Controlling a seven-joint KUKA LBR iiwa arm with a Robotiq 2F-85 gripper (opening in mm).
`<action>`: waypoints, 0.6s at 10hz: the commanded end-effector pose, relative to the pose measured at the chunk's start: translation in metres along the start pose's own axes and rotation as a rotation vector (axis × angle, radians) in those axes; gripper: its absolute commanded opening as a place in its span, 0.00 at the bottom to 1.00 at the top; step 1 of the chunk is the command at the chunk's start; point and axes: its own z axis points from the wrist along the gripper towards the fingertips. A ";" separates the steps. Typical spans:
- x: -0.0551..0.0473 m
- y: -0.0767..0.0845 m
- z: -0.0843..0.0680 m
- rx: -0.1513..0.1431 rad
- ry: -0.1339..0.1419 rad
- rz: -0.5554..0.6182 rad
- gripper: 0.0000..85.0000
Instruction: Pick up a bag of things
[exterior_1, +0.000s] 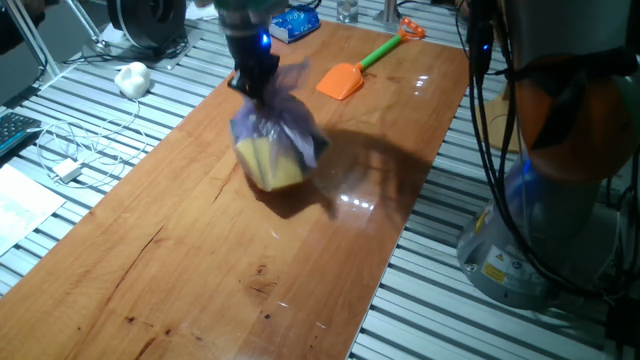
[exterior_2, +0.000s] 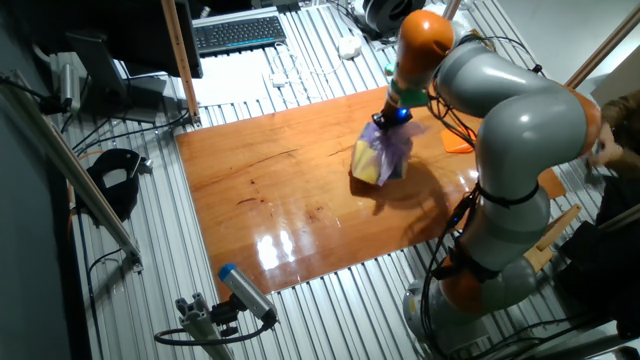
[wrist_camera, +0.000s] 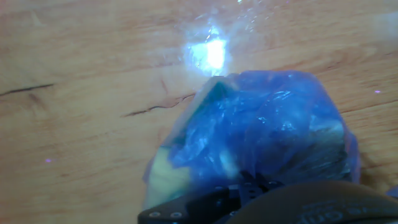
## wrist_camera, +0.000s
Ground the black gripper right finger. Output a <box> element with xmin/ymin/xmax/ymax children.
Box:
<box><xmin>254</xmin><ymin>174</ymin><xmax>284</xmax><ymax>191</ymax></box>

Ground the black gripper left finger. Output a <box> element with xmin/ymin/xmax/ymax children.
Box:
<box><xmin>138</xmin><ymin>170</ymin><xmax>261</xmax><ymax>224</ymax></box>

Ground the purple plastic bag of things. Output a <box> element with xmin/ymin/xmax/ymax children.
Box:
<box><xmin>142</xmin><ymin>70</ymin><xmax>363</xmax><ymax>211</ymax></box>

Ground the glossy wooden board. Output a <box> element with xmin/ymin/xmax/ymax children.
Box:
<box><xmin>0</xmin><ymin>0</ymin><xmax>398</xmax><ymax>224</ymax></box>

